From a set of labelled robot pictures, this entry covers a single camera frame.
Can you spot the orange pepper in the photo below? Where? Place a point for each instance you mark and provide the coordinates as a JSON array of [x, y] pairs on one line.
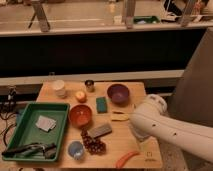
[[121, 162]]

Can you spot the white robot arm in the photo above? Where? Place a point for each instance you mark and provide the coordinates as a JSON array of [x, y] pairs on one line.
[[148, 120]]

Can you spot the small metal cup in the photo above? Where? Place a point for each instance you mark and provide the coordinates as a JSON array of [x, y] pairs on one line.
[[90, 85]]

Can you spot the white paper cup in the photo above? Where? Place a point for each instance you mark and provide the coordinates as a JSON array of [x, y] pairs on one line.
[[59, 88]]

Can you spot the purple bowl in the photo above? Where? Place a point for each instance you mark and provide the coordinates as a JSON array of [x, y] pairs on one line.
[[118, 93]]

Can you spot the green sponge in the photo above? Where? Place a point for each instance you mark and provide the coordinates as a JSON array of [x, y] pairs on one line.
[[101, 105]]

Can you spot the yellow apple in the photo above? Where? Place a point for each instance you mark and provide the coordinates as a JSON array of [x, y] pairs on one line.
[[81, 96]]

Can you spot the orange bowl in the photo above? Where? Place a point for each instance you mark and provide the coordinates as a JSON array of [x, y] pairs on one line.
[[80, 115]]

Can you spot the grey sanding block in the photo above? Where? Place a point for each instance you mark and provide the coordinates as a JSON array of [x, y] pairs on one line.
[[100, 130]]

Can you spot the bunch of dark grapes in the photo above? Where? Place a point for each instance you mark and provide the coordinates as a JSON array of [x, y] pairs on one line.
[[93, 145]]

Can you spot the small blue bowl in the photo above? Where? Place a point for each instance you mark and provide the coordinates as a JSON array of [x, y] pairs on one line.
[[76, 150]]

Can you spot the green plastic tray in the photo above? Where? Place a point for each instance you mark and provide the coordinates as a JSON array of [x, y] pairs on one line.
[[27, 132]]

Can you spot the green bin in background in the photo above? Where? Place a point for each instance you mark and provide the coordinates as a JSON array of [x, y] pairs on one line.
[[145, 20]]

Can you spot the white folded cloth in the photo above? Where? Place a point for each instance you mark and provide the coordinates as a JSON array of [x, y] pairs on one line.
[[46, 124]]

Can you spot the black handled tool in tray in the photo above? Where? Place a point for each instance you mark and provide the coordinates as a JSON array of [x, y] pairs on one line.
[[48, 150]]

